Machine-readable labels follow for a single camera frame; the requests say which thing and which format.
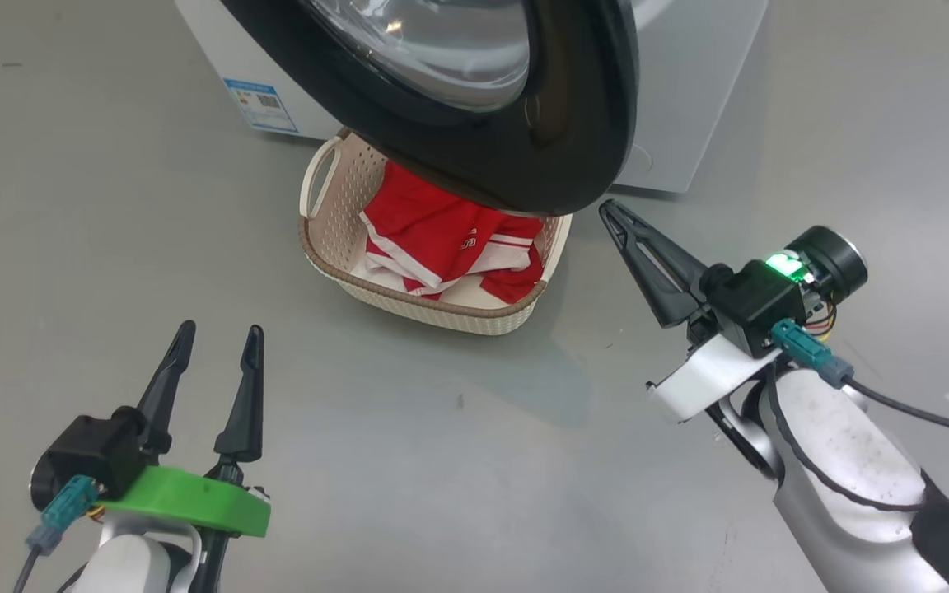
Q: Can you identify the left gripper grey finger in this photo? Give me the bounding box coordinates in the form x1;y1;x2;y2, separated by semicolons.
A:
213;324;266;466
135;320;197;454

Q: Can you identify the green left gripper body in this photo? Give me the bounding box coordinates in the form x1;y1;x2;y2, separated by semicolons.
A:
100;465;272;539

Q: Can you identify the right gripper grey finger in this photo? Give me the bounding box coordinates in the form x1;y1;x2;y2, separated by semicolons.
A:
600;200;718;291
602;212;700;329

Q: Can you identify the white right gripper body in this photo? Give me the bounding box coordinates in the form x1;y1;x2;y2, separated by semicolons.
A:
647;332;780;425

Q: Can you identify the washing machine round door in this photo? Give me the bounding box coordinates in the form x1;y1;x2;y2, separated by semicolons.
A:
219;0;640;217

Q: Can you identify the red garment with white hem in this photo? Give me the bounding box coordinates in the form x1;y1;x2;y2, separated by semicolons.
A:
359;161;545;285

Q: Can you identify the black cylindrical left gripper motor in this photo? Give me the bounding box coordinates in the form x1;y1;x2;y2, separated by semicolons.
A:
28;461;55;511

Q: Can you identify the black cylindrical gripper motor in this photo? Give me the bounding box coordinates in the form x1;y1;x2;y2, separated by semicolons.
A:
28;461;55;511
783;226;869;301

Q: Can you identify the black cylindrical right gripper motor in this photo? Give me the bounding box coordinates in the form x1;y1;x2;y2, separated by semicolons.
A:
783;226;869;301

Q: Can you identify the white front-load washing machine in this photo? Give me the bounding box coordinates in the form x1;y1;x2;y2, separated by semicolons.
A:
174;0;770;194

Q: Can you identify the cream perforated laundry basket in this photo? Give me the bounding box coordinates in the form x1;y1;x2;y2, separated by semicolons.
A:
299;128;573;336

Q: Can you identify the blue energy label sticker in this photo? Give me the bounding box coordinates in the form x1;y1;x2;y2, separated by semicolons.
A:
223;78;300;135

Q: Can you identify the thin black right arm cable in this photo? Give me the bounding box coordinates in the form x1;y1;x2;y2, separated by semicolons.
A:
763;362;928;511

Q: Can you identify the right teal connector black cable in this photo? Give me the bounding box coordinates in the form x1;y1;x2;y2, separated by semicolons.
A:
771;320;949;433

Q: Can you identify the teal connector black cable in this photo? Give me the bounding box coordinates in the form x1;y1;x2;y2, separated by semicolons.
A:
771;320;949;433
12;475;101;593

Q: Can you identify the left teal connector black cable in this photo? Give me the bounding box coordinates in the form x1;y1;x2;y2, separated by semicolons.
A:
12;475;101;593

